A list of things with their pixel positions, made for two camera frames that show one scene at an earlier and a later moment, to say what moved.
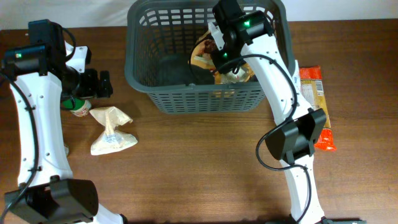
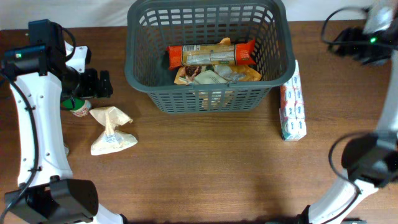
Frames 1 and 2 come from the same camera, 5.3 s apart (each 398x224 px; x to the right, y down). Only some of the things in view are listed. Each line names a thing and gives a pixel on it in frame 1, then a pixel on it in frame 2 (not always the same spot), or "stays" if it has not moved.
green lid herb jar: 66,149 stays
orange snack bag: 203,55 → 216,74
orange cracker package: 312,89 → 240,54
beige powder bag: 112,140 stays
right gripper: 219,65 → 351,50
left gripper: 94,88 stays
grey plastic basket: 158,42 stays
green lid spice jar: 82,106 stays
